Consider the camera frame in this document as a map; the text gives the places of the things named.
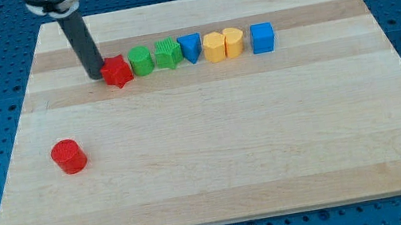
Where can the green cylinder block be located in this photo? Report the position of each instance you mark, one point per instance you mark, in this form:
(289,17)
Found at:
(140,60)

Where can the blue triangle block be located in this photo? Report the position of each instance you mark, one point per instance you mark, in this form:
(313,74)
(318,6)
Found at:
(190,45)

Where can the red star block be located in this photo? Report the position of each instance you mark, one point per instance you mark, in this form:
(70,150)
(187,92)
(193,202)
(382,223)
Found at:
(116,71)

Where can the red cylinder block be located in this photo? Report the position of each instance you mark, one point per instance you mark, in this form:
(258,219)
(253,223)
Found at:
(69,157)

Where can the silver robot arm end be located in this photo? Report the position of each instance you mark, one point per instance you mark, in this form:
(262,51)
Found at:
(54,8)

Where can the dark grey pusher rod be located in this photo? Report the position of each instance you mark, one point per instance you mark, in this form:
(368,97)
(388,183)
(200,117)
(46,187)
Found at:
(80,39)

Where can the light wooden board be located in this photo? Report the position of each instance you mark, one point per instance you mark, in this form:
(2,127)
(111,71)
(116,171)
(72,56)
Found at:
(316,123)

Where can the green star block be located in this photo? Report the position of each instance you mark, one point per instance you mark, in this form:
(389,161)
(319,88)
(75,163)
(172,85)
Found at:
(168,53)

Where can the blue cube block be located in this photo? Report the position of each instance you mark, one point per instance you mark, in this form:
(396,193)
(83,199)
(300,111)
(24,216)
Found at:
(262,37)

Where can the yellow heart block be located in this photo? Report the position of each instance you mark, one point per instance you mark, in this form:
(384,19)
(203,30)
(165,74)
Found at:
(233,41)

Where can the yellow pentagon block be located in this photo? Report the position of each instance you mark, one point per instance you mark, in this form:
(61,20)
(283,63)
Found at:
(214,47)

